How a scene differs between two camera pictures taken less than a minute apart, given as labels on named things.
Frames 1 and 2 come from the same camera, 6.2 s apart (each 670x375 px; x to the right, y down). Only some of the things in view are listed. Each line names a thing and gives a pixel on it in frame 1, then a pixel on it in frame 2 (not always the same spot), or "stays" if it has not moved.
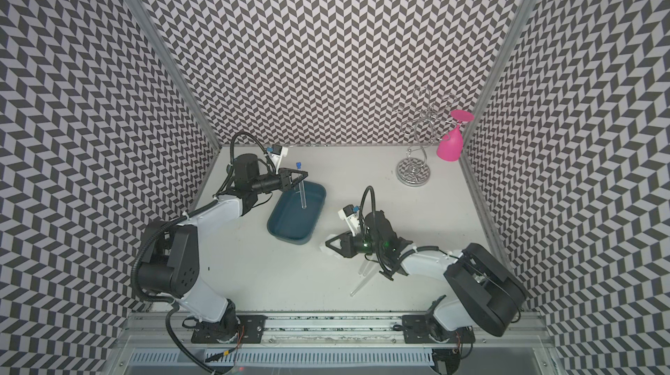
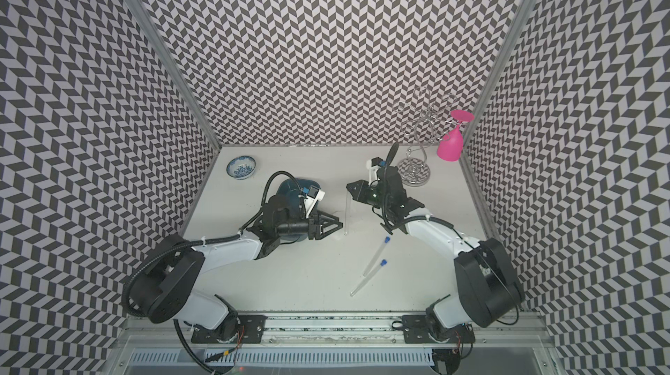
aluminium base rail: [338, 331] stays
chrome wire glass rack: [426, 119] stays
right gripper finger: [348, 244] -> [360, 190]
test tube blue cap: [374, 269] stays
